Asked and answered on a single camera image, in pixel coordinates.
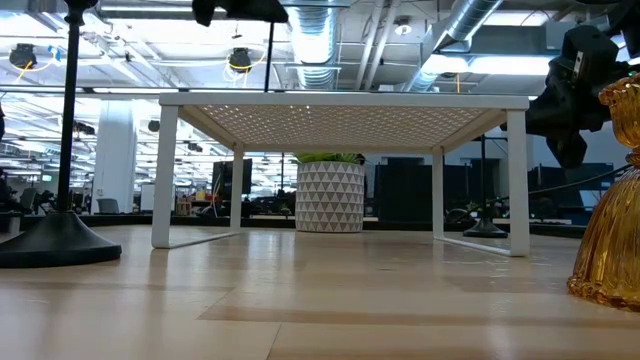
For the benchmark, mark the green succulent plant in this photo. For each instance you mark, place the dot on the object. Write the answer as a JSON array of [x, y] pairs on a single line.
[[325, 157]]

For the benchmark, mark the silver ribbed ventilation duct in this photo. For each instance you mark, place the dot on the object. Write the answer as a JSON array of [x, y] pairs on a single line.
[[314, 40]]

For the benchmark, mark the amber glass candle holder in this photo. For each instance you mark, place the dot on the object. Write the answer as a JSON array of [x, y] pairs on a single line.
[[610, 250]]

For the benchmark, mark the black metal candlestick holder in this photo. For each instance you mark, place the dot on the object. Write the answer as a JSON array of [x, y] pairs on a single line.
[[270, 60], [62, 240], [485, 231]]

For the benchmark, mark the white perforated metal shelf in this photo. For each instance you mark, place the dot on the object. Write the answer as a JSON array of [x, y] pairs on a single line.
[[345, 100]]

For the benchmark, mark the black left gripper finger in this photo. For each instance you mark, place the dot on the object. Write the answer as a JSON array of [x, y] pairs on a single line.
[[262, 10]]

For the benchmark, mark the black ceiling device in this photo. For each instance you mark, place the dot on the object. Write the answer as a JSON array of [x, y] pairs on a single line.
[[240, 59], [22, 55]]

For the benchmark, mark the black computer monitor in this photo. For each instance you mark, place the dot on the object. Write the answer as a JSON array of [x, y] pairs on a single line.
[[232, 175]]

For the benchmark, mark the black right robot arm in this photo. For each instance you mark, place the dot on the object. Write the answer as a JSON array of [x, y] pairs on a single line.
[[631, 25]]

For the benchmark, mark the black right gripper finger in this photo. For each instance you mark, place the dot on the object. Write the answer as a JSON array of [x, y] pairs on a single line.
[[540, 120]]

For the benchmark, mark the grey office chair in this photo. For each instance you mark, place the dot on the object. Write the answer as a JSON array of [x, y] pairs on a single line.
[[107, 206]]

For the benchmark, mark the dark office partition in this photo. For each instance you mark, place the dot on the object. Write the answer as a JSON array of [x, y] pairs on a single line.
[[405, 190]]

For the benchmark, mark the white building column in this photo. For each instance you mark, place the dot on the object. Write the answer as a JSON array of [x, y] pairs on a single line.
[[114, 150]]

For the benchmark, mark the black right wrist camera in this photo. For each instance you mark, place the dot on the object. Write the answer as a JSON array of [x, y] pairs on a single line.
[[595, 47]]

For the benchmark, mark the triangle patterned plant pot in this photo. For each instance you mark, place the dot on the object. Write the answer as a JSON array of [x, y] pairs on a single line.
[[330, 200]]

